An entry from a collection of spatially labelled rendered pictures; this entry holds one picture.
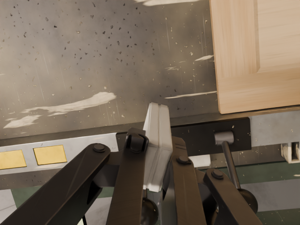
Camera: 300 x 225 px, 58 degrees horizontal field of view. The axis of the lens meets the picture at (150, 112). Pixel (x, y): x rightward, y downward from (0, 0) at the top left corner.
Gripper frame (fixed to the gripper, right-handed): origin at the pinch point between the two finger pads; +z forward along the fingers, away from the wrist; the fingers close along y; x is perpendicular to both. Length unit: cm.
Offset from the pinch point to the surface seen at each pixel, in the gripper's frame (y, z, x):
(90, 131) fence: -7.9, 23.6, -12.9
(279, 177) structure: 28.4, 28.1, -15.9
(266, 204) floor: 122, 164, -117
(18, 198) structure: -20.7, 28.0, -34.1
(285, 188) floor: 121, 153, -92
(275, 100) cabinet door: 18.7, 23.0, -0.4
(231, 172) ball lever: 12.5, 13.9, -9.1
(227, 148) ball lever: 12.2, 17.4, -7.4
